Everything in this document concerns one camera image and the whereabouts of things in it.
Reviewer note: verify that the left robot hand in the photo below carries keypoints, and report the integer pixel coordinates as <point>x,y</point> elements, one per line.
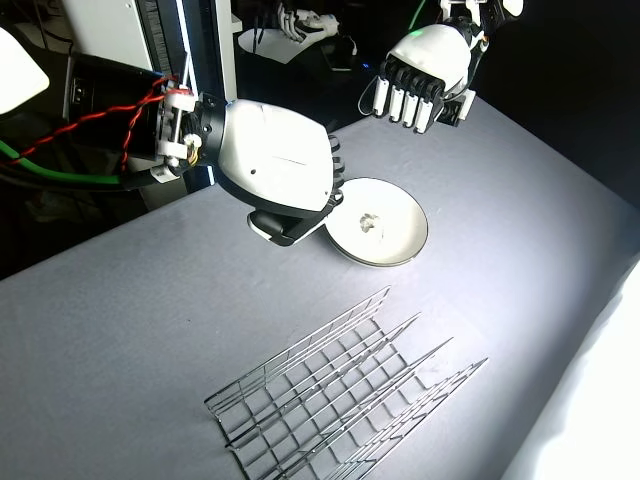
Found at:
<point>430,50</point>

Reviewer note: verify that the spare white robot hand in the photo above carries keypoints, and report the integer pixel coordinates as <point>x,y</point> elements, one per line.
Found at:
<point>310,22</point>

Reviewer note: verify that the white paper sheet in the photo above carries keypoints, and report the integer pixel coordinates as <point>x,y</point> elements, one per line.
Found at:
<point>270,45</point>

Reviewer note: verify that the black flat device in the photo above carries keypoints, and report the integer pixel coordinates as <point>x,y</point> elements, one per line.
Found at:
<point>340,55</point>

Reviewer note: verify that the white plate with leaf print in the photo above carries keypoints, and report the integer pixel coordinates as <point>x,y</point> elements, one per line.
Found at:
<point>390,220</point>
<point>356,259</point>

